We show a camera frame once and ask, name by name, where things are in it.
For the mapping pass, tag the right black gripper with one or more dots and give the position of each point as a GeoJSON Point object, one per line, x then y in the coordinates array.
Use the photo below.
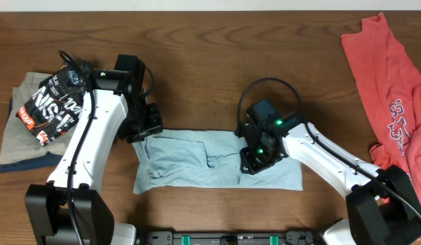
{"type": "Point", "coordinates": [253, 166]}

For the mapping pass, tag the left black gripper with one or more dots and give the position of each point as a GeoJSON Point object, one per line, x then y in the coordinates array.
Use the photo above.
{"type": "Point", "coordinates": [155, 125]}

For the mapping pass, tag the light blue t-shirt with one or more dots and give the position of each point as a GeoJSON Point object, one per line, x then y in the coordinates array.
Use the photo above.
{"type": "Point", "coordinates": [205, 159]}

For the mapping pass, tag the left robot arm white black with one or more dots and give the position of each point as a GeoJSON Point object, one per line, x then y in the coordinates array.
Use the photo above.
{"type": "Point", "coordinates": [68, 208]}

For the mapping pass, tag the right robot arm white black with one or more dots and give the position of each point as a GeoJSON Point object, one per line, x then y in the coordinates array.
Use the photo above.
{"type": "Point", "coordinates": [382, 206]}

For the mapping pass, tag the black printed folded shirt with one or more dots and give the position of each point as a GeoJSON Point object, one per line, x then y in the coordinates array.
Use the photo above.
{"type": "Point", "coordinates": [55, 107]}

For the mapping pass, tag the navy folded garment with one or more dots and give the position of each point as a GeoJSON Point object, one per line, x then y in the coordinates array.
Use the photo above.
{"type": "Point", "coordinates": [44, 160]}

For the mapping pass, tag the beige folded garment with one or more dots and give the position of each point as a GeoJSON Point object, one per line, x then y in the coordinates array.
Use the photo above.
{"type": "Point", "coordinates": [25, 145]}

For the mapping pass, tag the red printed t-shirt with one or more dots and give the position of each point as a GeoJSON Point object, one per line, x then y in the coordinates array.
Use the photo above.
{"type": "Point", "coordinates": [389, 86]}

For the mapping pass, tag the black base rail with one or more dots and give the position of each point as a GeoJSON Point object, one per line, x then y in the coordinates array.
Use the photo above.
{"type": "Point", "coordinates": [208, 238]}

